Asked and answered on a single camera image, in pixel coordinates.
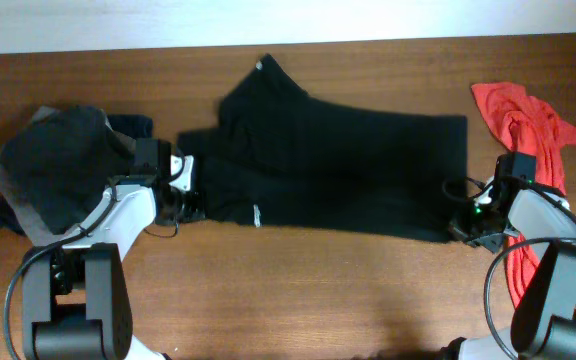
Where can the red shirt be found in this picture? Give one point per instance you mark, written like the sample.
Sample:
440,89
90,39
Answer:
527,124

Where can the light grey folded garment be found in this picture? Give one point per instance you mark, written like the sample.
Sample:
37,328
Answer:
54,171

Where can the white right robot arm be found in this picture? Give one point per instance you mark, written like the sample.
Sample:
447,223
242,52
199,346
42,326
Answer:
544,323

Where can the navy folded garment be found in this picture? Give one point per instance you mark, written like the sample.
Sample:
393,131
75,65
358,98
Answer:
16,212

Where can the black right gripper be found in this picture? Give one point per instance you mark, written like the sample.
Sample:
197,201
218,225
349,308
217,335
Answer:
460,230

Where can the dark grey folded garment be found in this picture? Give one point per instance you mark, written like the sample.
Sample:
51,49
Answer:
62,163

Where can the black shirt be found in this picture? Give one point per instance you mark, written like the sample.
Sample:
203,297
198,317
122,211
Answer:
280,157

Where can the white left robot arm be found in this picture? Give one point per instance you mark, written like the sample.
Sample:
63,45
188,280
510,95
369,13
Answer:
75,299

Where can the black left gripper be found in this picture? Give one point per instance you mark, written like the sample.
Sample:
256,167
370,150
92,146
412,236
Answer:
197,210

